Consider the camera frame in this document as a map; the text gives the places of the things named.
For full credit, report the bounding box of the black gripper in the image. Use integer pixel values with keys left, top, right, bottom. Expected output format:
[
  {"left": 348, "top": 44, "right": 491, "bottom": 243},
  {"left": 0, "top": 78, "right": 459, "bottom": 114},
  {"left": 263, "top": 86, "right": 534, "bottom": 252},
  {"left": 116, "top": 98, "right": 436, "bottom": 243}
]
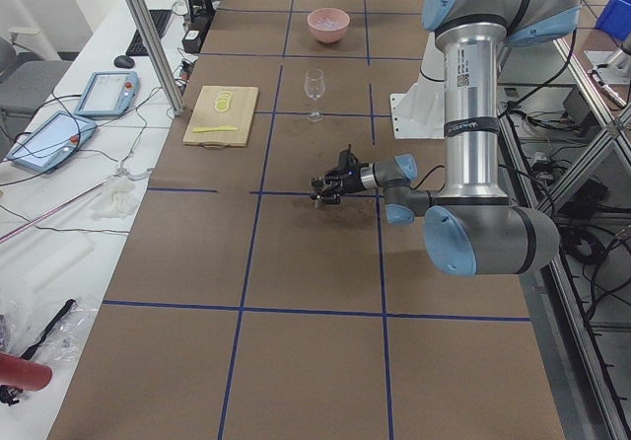
[{"left": 311, "top": 145, "right": 370, "bottom": 205}]

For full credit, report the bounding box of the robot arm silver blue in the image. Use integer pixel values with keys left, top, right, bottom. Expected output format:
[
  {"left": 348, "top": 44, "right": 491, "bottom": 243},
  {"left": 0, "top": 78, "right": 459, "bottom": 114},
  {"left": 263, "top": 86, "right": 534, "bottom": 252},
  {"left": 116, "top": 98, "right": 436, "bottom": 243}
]
[{"left": 312, "top": 0, "right": 581, "bottom": 276}]

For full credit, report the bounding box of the clear wine glass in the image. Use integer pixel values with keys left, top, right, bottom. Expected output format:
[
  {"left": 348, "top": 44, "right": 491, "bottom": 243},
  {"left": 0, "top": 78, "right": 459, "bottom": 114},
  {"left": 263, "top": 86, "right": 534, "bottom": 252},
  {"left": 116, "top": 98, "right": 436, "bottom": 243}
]
[{"left": 304, "top": 69, "right": 326, "bottom": 122}]

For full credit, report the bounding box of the clear ice cubes pile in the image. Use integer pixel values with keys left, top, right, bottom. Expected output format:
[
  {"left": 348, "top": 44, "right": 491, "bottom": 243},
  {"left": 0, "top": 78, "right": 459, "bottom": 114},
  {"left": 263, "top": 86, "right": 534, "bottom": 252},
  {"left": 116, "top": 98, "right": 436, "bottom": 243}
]
[{"left": 311, "top": 15, "right": 343, "bottom": 31}]

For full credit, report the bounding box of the yellow plastic knife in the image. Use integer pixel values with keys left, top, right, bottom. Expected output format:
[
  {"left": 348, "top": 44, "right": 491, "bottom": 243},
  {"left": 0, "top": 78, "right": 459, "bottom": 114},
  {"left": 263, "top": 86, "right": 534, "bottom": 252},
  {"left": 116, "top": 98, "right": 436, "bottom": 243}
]
[{"left": 192, "top": 125, "right": 239, "bottom": 133}]

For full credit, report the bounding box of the bamboo cutting board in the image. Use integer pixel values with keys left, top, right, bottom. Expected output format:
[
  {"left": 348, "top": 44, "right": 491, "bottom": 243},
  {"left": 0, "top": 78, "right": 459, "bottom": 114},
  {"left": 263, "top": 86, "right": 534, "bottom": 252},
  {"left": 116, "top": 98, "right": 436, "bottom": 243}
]
[{"left": 182, "top": 85, "right": 258, "bottom": 147}]

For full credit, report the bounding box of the lemon slice leftmost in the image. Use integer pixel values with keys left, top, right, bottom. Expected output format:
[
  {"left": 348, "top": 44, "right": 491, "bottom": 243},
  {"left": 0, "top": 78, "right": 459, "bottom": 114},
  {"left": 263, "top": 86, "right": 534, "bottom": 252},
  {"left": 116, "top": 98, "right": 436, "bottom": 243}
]
[{"left": 214, "top": 103, "right": 230, "bottom": 112}]

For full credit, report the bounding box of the pink bowl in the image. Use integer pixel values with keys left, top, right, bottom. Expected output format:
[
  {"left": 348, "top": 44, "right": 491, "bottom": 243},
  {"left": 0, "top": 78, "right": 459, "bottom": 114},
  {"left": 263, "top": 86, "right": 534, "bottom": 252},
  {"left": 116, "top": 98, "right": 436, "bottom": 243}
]
[{"left": 307, "top": 8, "right": 351, "bottom": 44}]

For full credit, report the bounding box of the black power adapter box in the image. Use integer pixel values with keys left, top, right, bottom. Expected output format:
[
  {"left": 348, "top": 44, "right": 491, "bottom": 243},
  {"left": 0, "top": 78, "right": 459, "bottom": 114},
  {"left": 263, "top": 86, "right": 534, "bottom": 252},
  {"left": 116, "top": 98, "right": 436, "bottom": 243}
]
[{"left": 181, "top": 30, "right": 202, "bottom": 54}]

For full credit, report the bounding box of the white crumpled cloth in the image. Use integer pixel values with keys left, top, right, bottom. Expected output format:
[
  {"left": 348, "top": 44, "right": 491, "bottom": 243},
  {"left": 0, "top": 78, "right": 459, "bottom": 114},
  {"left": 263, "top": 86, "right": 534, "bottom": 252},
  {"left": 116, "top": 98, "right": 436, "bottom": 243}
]
[{"left": 91, "top": 177, "right": 139, "bottom": 219}]

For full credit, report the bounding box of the pink white rod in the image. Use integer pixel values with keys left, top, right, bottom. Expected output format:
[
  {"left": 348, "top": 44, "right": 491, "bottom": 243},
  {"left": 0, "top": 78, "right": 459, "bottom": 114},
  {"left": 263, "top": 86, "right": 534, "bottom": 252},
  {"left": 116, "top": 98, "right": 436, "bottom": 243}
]
[{"left": 0, "top": 180, "right": 107, "bottom": 244}]

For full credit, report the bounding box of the black keyboard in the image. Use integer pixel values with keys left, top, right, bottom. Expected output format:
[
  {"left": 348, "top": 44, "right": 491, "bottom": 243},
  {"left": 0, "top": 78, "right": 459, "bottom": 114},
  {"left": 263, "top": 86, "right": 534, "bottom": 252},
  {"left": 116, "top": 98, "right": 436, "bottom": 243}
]
[{"left": 125, "top": 9, "right": 174, "bottom": 57}]

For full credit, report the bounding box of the teach pendant far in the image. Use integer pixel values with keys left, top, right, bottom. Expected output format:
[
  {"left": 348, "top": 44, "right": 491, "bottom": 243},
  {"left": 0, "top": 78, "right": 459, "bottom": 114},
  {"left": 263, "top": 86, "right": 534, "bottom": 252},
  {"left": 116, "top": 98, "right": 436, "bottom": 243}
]
[{"left": 74, "top": 70, "right": 140, "bottom": 119}]

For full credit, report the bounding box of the teach pendant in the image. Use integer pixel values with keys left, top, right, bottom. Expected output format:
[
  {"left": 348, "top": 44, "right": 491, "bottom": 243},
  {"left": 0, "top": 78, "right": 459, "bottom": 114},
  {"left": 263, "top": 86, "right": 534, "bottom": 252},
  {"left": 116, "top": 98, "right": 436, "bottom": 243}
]
[
  {"left": 6, "top": 111, "right": 97, "bottom": 173},
  {"left": 74, "top": 70, "right": 140, "bottom": 119}
]

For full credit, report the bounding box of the black computer mouse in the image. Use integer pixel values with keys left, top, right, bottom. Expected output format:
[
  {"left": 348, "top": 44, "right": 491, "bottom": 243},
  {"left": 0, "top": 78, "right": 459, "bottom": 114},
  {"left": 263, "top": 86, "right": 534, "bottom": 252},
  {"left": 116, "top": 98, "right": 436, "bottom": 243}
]
[{"left": 113, "top": 55, "right": 135, "bottom": 69}]

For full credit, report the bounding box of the white foam block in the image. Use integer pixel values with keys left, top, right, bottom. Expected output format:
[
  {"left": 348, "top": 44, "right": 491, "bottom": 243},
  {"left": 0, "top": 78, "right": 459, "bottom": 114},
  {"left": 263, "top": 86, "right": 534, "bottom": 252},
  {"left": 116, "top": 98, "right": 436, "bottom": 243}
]
[{"left": 22, "top": 235, "right": 95, "bottom": 293}]

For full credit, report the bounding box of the teach pendant near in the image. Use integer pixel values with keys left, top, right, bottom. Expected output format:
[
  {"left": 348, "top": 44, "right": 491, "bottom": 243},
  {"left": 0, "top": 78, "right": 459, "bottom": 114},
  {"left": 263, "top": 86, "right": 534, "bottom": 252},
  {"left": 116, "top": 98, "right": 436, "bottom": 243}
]
[{"left": 6, "top": 111, "right": 97, "bottom": 173}]

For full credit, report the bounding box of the clear plastic bag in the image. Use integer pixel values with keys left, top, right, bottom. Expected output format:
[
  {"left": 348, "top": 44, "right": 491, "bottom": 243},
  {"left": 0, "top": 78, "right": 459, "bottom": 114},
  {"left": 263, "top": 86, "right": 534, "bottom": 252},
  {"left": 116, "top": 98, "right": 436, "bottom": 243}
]
[{"left": 1, "top": 291, "right": 99, "bottom": 367}]

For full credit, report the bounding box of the blue storage bin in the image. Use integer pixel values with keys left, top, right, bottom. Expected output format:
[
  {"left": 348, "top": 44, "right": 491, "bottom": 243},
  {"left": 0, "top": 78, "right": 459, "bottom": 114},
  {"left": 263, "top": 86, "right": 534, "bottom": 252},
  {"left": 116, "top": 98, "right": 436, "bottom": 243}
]
[{"left": 596, "top": 0, "right": 631, "bottom": 40}]

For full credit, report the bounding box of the red cylinder bottle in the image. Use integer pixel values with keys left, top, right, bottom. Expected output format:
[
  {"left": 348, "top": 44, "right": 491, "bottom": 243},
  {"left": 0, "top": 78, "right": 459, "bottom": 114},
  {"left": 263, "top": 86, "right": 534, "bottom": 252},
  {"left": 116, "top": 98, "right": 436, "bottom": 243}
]
[{"left": 0, "top": 353, "right": 52, "bottom": 391}]

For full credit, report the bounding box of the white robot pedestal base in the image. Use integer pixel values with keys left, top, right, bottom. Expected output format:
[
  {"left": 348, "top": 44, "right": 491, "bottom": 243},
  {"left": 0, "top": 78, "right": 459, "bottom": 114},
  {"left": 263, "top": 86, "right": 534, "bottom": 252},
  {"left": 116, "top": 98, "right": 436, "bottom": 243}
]
[{"left": 390, "top": 33, "right": 456, "bottom": 140}]

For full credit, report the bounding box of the aluminium frame post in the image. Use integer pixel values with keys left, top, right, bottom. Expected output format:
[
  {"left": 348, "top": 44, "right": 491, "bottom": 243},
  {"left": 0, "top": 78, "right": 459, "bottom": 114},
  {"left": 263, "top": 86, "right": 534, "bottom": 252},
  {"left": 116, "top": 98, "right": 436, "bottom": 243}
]
[{"left": 125, "top": 0, "right": 184, "bottom": 116}]

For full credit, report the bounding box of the black strap tool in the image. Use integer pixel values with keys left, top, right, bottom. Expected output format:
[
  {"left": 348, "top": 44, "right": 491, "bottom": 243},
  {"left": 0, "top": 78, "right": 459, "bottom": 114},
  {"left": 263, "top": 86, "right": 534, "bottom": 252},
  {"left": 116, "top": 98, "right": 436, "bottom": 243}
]
[{"left": 21, "top": 299, "right": 76, "bottom": 360}]

